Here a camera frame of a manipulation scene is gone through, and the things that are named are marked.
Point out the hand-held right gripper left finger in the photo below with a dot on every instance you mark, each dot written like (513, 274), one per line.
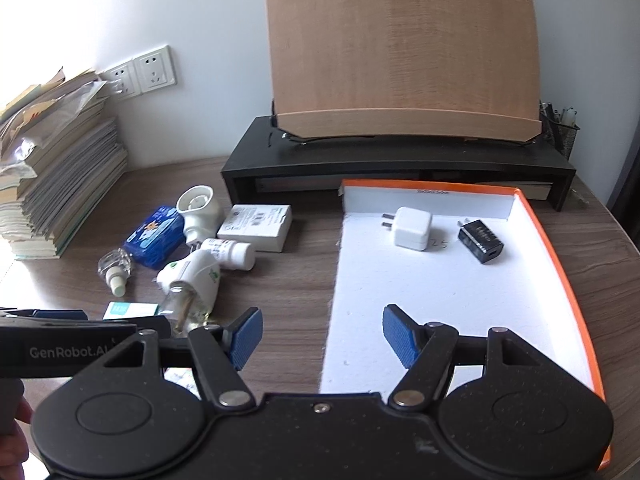
(246, 337)

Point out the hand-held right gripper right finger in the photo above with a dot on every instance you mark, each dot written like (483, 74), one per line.
(400, 335)

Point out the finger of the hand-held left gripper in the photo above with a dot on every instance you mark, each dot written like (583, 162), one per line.
(150, 322)
(60, 314)

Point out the teal and white bandage box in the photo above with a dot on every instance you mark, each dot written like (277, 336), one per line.
(125, 309)

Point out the clear bottle with ribbed cap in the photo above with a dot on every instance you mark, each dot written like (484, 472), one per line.
(112, 267)

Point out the white plug-in heater green dot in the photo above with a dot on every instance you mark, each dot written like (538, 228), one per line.
(195, 272)

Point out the white tray with orange rim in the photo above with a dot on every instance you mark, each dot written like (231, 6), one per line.
(450, 280)

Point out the person's left hand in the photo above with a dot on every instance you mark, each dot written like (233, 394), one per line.
(12, 455)

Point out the blue plastic box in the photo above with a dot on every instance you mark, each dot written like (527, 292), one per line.
(152, 237)

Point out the white pill bottle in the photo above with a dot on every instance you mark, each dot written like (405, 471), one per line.
(230, 252)

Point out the white charger plug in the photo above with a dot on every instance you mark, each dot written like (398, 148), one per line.
(412, 227)

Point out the small white carton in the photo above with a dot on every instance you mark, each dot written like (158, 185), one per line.
(255, 225)

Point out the white hollow plug-in heater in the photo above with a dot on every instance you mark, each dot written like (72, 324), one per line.
(200, 215)

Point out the black charger plug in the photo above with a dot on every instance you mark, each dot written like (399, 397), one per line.
(480, 242)

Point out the stack of books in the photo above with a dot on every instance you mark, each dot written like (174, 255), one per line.
(65, 170)

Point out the black monitor riser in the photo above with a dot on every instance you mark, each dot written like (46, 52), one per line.
(350, 157)

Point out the black mesh pen holder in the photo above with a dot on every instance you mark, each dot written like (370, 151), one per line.
(562, 137)

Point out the brown cardboard board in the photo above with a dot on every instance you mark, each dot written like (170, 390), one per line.
(400, 50)

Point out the white wall socket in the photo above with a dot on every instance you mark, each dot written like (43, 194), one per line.
(119, 77)
(155, 70)

